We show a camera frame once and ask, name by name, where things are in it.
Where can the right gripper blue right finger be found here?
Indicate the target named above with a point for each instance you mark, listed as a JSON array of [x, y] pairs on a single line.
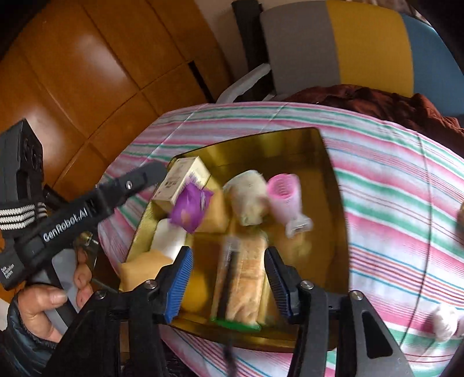
[[280, 281]]

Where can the person left hand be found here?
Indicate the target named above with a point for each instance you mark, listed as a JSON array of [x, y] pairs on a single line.
[[34, 301]]

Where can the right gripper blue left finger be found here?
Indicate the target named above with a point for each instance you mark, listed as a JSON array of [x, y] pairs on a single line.
[[176, 281]]

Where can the white wrapped soft item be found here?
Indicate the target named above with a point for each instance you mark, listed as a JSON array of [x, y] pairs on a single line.
[[447, 323]]

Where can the orange wooden wardrobe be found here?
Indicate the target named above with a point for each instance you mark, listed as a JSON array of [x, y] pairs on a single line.
[[90, 76]]

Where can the clear cracker pack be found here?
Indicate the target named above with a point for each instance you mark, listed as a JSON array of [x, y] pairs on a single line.
[[239, 282]]

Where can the pink plastic hair roller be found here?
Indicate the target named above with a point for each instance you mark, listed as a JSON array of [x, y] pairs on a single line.
[[284, 195]]

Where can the white tissue block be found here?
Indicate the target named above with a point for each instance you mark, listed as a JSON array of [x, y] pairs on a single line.
[[168, 239]]

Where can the black finger of the left gripper seen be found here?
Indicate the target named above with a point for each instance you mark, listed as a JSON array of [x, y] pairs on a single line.
[[137, 180]]

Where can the white bed side rail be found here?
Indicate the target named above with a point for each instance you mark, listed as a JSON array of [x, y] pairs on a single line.
[[244, 84]]

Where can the dark red blanket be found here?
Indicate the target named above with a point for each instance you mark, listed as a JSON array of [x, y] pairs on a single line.
[[414, 113]]

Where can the cream cardboard box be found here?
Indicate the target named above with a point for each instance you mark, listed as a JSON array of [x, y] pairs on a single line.
[[182, 172]]

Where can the striped pink green bedsheet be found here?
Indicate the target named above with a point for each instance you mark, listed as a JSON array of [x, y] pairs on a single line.
[[401, 193]]

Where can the purple snack packet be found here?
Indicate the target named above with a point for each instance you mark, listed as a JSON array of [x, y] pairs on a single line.
[[190, 207]]

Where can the grey yellow blue headboard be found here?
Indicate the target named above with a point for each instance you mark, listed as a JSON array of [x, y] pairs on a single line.
[[327, 43]]

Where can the cream rolled sock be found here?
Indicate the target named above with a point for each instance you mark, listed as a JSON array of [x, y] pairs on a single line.
[[247, 193]]

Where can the gold rectangular tin box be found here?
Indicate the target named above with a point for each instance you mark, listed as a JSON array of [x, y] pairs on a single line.
[[320, 256]]

